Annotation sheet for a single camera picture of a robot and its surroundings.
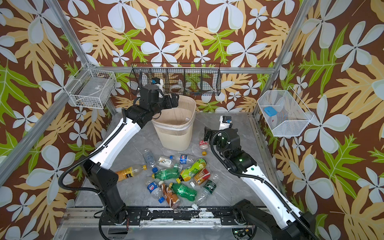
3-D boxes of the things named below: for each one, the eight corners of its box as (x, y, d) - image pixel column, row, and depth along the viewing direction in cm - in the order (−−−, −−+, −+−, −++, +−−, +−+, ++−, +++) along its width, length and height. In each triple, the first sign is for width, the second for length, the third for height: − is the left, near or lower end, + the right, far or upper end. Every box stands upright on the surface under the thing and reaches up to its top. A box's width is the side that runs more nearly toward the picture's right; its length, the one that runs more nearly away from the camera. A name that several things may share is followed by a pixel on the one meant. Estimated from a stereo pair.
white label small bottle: (157, 167, 94) (155, 162, 89) (160, 160, 97) (158, 155, 92) (181, 172, 92) (180, 168, 86) (183, 164, 95) (183, 160, 90)
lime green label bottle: (180, 187, 83) (180, 185, 80) (174, 179, 86) (174, 176, 83) (207, 166, 91) (208, 163, 88) (201, 159, 94) (201, 156, 91)
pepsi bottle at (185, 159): (169, 165, 93) (168, 162, 89) (170, 157, 97) (169, 154, 93) (196, 165, 93) (196, 162, 89) (196, 157, 97) (196, 154, 93)
